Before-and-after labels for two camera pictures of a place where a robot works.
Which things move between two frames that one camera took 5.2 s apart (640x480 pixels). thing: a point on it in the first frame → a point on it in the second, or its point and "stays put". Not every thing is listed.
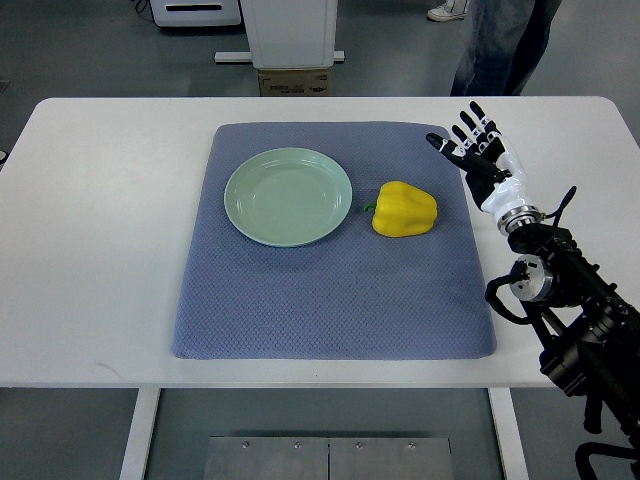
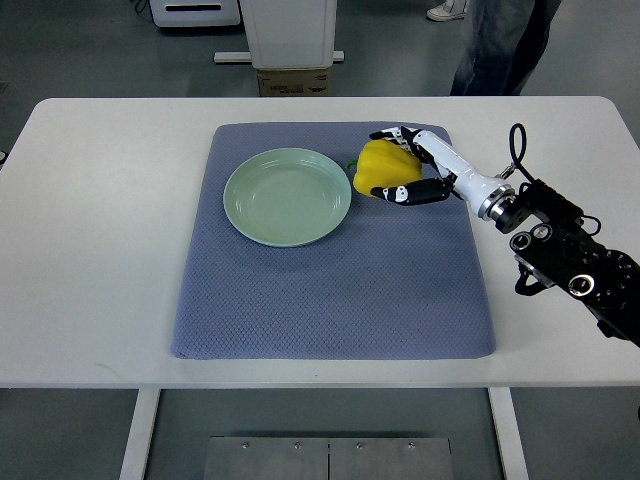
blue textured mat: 357,293 stays put
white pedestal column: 288,35 stays put
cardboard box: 294,82 stays put
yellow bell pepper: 402,210 → 383,163
